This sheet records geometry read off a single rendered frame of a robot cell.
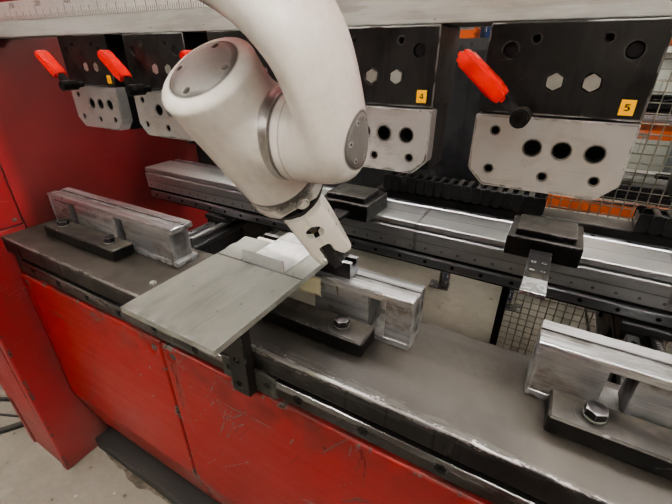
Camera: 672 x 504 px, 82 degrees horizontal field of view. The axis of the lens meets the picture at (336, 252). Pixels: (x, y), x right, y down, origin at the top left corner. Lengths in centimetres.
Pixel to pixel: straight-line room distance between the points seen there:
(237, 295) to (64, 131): 93
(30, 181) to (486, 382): 123
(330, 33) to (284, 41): 4
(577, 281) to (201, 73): 72
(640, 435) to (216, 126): 58
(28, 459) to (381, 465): 149
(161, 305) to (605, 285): 74
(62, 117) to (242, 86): 110
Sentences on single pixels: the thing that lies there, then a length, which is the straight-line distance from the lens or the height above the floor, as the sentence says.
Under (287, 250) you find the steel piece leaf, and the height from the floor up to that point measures 100.
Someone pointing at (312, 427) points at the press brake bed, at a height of 75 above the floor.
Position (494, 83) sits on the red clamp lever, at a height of 129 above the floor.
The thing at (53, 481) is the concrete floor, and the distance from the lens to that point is 182.
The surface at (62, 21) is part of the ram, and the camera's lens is 98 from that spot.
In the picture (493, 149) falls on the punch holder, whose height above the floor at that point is 122.
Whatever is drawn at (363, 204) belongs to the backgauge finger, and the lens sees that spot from 83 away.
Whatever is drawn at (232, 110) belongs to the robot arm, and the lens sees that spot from 32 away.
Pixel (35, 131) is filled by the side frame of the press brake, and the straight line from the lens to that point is 136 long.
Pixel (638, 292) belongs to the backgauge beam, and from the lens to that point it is 85.
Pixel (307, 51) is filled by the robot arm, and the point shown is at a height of 131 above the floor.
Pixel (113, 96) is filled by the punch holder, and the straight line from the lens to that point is 88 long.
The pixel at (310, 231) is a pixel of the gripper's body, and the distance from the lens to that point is 43.
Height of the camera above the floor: 131
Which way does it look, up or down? 28 degrees down
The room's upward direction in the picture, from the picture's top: straight up
